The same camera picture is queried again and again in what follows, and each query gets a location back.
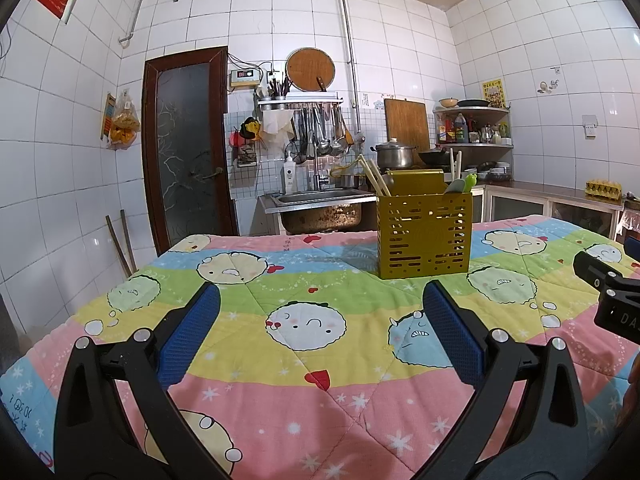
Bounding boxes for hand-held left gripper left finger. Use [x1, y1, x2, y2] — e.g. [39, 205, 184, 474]
[52, 281, 222, 480]

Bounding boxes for steel pot with lid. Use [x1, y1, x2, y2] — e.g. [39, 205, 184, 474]
[370, 138, 418, 170]

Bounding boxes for white soap bottle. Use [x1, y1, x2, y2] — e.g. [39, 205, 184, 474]
[280, 151, 298, 195]

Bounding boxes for pink plastic sheet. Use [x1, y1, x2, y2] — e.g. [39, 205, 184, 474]
[620, 200, 640, 233]

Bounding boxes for yellow egg carton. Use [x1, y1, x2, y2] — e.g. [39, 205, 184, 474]
[585, 179, 623, 197]

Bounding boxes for metal wall rack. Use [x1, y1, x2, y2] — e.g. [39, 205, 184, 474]
[256, 95, 345, 111]

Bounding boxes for cartoon printed blanket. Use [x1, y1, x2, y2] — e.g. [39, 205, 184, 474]
[0, 214, 640, 480]

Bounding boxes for wall controller box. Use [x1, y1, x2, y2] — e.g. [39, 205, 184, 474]
[229, 69, 263, 88]

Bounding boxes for kitchen counter cabinet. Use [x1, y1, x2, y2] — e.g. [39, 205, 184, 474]
[470, 180, 640, 248]

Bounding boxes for rectangular wooden cutting board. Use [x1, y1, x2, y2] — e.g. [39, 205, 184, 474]
[383, 98, 432, 153]

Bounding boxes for round wooden board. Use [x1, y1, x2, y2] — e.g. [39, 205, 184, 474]
[285, 47, 336, 92]

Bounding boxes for hanging card board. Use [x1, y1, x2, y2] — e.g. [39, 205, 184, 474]
[101, 92, 117, 142]

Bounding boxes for red and yellow hanging items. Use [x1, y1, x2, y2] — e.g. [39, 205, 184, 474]
[229, 116, 263, 147]

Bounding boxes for wooden stick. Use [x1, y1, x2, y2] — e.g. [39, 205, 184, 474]
[105, 215, 132, 278]
[120, 209, 138, 272]

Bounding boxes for steel sink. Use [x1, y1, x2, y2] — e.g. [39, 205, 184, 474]
[257, 187, 378, 235]

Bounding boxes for hanging plastic bag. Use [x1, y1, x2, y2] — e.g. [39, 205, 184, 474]
[111, 89, 142, 151]

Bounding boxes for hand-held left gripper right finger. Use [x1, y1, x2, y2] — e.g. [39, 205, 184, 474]
[422, 280, 590, 480]

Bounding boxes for yellow wall poster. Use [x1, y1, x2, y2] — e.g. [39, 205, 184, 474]
[482, 78, 505, 108]

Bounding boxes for pile of dishes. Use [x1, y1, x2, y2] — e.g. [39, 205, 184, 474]
[470, 160, 513, 183]

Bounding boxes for utensil cup on rack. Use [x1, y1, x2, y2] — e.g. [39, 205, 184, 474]
[267, 74, 292, 101]

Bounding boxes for yellow perforated utensil holder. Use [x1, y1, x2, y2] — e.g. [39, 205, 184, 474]
[376, 169, 473, 280]

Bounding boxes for white hanging cloth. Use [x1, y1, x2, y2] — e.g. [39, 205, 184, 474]
[261, 110, 293, 147]

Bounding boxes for brown door with glass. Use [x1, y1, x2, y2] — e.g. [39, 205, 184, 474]
[142, 46, 238, 256]

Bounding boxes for row of hanging kitchen utensils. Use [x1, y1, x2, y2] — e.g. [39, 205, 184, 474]
[290, 105, 356, 161]

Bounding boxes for black wok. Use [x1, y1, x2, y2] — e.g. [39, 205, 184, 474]
[417, 147, 451, 167]

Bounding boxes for corner wall shelf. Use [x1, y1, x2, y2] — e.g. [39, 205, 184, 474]
[432, 105, 515, 150]

